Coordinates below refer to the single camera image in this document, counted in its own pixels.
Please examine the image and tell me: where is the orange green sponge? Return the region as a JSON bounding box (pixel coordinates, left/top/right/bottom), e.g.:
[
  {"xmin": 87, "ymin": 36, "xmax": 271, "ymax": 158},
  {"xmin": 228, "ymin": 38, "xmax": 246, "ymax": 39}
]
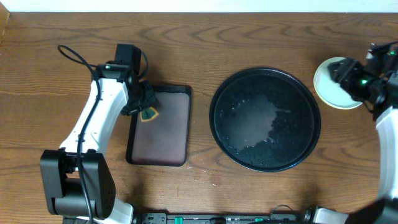
[{"xmin": 139, "ymin": 106, "xmax": 159, "ymax": 123}]

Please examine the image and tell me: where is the pale green plate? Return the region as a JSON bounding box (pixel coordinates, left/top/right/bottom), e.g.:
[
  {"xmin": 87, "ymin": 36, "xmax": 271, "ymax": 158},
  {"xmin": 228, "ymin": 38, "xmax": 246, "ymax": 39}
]
[{"xmin": 313, "ymin": 57, "xmax": 362, "ymax": 110}]

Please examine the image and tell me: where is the yellow plate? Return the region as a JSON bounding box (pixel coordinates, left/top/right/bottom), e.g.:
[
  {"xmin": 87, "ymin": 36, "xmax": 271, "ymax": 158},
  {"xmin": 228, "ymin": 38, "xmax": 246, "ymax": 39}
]
[{"xmin": 314, "ymin": 77, "xmax": 362, "ymax": 110}]

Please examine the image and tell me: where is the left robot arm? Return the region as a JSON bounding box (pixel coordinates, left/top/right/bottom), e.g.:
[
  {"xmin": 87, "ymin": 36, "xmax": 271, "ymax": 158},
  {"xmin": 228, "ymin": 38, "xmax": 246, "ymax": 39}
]
[{"xmin": 40, "ymin": 63, "xmax": 155, "ymax": 223}]

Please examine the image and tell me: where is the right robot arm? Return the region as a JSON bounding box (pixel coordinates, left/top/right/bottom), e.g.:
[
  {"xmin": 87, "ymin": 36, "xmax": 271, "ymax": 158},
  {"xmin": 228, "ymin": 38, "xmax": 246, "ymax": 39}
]
[{"xmin": 300, "ymin": 42, "xmax": 397, "ymax": 224}]

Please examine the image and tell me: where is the black rectangular water tray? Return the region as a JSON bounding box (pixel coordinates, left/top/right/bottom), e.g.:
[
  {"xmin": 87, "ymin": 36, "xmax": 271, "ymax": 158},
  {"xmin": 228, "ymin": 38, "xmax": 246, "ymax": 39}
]
[{"xmin": 126, "ymin": 85, "xmax": 192, "ymax": 167}]

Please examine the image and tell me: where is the round black tray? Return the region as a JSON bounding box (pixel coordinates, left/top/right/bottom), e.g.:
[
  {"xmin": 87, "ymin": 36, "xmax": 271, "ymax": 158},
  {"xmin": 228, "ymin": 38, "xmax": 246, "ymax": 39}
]
[{"xmin": 209, "ymin": 67, "xmax": 322, "ymax": 172}]

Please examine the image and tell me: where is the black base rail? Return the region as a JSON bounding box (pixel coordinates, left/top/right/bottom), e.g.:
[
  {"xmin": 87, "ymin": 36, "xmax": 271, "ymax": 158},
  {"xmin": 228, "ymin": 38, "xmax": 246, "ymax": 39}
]
[{"xmin": 132, "ymin": 209, "xmax": 307, "ymax": 224}]

